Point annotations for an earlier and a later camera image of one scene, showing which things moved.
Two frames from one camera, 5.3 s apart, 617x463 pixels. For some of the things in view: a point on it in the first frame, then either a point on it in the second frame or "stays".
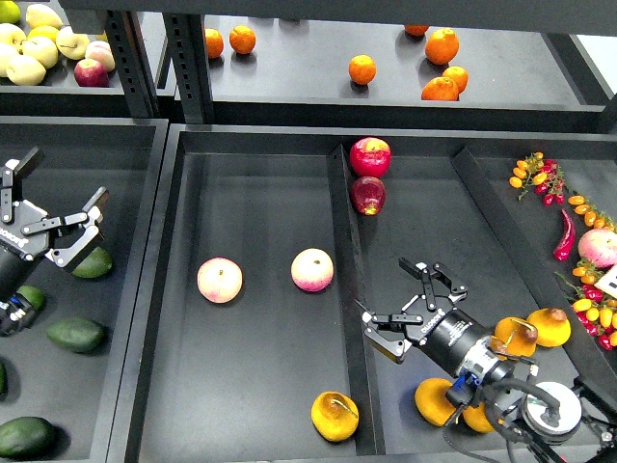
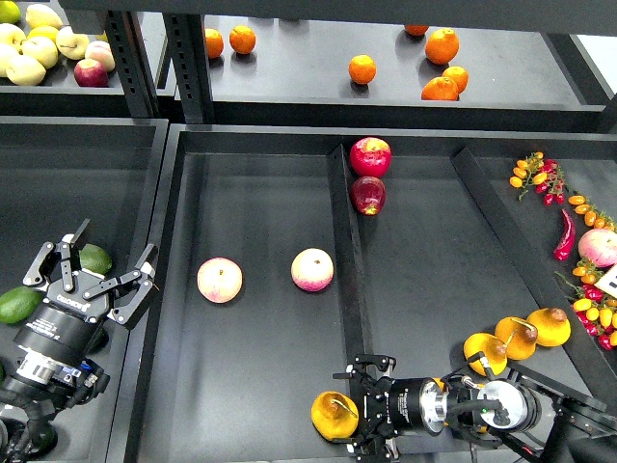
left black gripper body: [12, 237] -> [73, 301]
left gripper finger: [87, 221] -> [145, 274]
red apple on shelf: [90, 72] stays
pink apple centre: [312, 269] stays
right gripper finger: [420, 270] -> [362, 362]
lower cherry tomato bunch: [596, 309] stays
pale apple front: [25, 70] stays
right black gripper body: [418, 332] -> [375, 409]
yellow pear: [335, 416] stays
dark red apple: [368, 195] stays
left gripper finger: [13, 173] -> [35, 277]
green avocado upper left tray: [96, 264] stays
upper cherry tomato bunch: [545, 175] stays
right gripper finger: [388, 333] -> [374, 446]
